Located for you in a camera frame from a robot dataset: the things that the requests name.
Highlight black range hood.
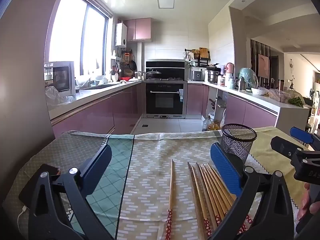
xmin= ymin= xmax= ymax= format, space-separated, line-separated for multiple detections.
xmin=146 ymin=59 xmax=186 ymax=75

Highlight kitchen window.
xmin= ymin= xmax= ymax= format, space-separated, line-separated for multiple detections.
xmin=45 ymin=0 xmax=113 ymax=77

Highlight bunch of wooden chopsticks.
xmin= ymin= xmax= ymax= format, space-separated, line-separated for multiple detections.
xmin=187 ymin=162 xmax=253 ymax=240

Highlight silver microwave oven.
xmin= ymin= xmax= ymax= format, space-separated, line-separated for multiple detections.
xmin=44 ymin=61 xmax=76 ymax=97

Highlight pink wall cabinet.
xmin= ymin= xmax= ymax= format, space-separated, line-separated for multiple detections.
xmin=124 ymin=17 xmax=152 ymax=42

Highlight steel steamer pot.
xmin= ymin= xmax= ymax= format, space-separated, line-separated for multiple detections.
xmin=207 ymin=70 xmax=221 ymax=84

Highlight clear plastic oil bottle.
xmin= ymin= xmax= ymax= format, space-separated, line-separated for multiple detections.
xmin=202 ymin=116 xmax=213 ymax=132

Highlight round woven mat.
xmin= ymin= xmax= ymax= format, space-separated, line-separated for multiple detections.
xmin=286 ymin=89 xmax=304 ymax=100

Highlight pink wall picture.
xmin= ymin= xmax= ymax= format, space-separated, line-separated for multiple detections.
xmin=258 ymin=54 xmax=270 ymax=78

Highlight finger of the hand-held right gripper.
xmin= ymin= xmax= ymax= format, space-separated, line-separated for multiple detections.
xmin=290 ymin=127 xmax=320 ymax=145
xmin=270 ymin=136 xmax=304 ymax=160

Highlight plain yellow cloth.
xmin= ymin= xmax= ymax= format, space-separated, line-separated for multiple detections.
xmin=246 ymin=126 xmax=310 ymax=209

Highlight wooden chopstick red patterned end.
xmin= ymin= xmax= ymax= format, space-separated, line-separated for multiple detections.
xmin=165 ymin=159 xmax=175 ymax=240

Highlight grey refrigerator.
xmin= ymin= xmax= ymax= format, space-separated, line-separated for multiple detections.
xmin=0 ymin=0 xmax=67 ymax=200

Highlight clear plastic bag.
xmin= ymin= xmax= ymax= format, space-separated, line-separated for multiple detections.
xmin=45 ymin=86 xmax=75 ymax=107

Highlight wok with lid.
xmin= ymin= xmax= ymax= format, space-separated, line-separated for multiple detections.
xmin=146 ymin=69 xmax=162 ymax=79

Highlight kitchen sink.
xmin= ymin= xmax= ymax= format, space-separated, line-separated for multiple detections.
xmin=81 ymin=83 xmax=120 ymax=90

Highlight green leafy vegetables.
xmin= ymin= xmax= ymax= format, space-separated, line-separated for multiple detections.
xmin=288 ymin=97 xmax=305 ymax=107

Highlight built-in black oven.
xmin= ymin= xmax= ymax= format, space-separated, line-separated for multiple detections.
xmin=145 ymin=81 xmax=187 ymax=119

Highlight black mesh utensil holder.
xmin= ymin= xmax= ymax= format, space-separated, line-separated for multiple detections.
xmin=221 ymin=123 xmax=257 ymax=165

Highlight dark smartphone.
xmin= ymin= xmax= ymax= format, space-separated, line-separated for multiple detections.
xmin=19 ymin=164 xmax=60 ymax=213

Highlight green appliance in plastic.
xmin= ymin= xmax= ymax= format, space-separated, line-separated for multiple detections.
xmin=239 ymin=67 xmax=259 ymax=91

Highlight white charging cable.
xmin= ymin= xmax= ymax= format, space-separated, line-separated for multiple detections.
xmin=17 ymin=205 xmax=28 ymax=233

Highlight black wall shelf rack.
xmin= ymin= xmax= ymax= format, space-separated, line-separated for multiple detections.
xmin=185 ymin=48 xmax=211 ymax=67

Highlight silver rice cooker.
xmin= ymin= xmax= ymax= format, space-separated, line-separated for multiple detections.
xmin=189 ymin=70 xmax=204 ymax=82

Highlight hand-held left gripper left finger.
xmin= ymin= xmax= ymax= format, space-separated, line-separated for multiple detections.
xmin=28 ymin=144 xmax=113 ymax=240

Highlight patterned beige teal tablecloth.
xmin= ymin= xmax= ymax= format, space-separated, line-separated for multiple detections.
xmin=2 ymin=130 xmax=250 ymax=240

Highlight white water heater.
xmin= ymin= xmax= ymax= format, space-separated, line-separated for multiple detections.
xmin=115 ymin=22 xmax=128 ymax=47

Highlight dark slatted partition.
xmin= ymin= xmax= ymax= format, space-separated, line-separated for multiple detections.
xmin=251 ymin=39 xmax=272 ymax=88

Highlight clear plastic box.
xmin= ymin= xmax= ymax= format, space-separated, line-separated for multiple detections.
xmin=269 ymin=89 xmax=290 ymax=103

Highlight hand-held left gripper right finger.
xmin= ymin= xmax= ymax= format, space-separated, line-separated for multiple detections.
xmin=207 ymin=142 xmax=294 ymax=240

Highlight person's right hand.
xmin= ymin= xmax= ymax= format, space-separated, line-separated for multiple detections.
xmin=297 ymin=182 xmax=320 ymax=221

